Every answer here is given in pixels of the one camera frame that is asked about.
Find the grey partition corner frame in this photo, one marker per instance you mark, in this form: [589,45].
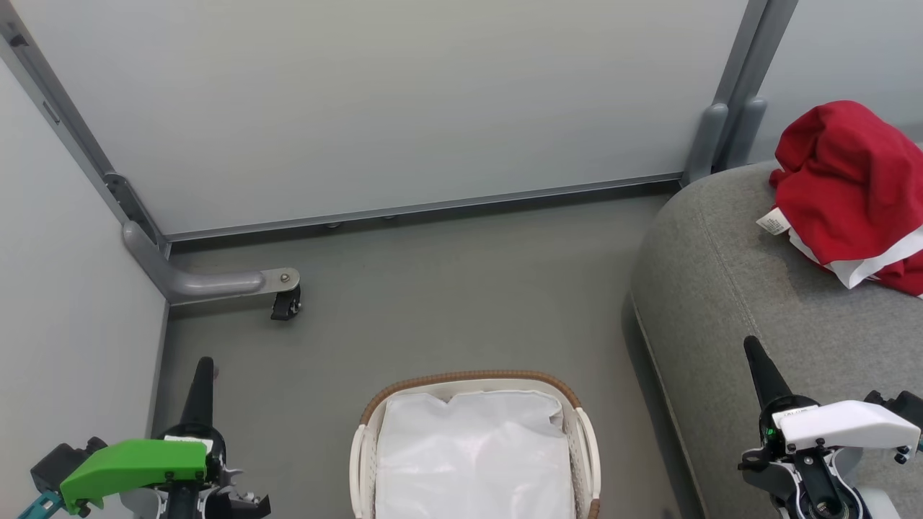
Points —
[72,137]

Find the grey partition post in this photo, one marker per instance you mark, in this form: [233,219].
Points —
[743,72]

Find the grey metal partition foot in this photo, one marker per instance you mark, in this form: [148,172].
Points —
[209,285]

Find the black caster wheel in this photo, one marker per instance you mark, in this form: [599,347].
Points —
[286,306]

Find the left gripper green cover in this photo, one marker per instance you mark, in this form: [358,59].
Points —
[137,461]

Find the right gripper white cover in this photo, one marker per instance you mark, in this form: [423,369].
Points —
[844,425]

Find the red clothing with white trim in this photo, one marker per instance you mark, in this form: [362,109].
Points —
[851,180]

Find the grey fabric sofa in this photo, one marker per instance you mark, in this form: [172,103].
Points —
[721,303]

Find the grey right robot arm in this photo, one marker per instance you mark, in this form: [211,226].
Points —
[876,506]

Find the white wicker laundry basket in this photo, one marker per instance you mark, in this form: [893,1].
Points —
[469,376]

